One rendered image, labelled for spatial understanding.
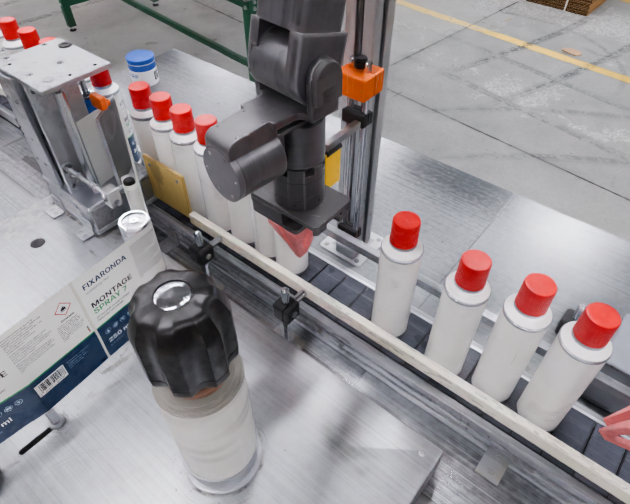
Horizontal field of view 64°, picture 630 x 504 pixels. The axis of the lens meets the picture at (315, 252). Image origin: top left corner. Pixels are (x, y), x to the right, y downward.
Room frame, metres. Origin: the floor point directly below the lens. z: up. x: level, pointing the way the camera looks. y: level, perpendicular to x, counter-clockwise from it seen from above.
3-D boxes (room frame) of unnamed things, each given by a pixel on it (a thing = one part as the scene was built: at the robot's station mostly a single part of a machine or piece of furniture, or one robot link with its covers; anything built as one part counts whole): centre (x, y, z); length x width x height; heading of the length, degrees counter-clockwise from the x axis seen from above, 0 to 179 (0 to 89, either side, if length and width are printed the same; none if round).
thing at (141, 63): (1.25, 0.45, 0.86); 0.07 x 0.07 x 0.07
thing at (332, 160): (0.52, -0.02, 1.09); 0.03 x 0.01 x 0.06; 141
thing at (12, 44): (1.01, 0.60, 0.98); 0.05 x 0.05 x 0.20
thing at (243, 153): (0.42, 0.04, 1.22); 0.11 x 0.09 x 0.12; 134
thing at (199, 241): (0.56, 0.17, 0.89); 0.06 x 0.03 x 0.12; 141
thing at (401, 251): (0.43, -0.11, 0.98); 0.05 x 0.05 x 0.20
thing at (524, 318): (0.33, -0.23, 0.98); 0.05 x 0.05 x 0.20
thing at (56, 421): (0.28, 0.32, 0.97); 0.02 x 0.02 x 0.19
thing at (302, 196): (0.45, 0.02, 1.13); 0.10 x 0.07 x 0.07; 50
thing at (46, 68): (0.70, 0.38, 1.14); 0.14 x 0.11 x 0.01; 51
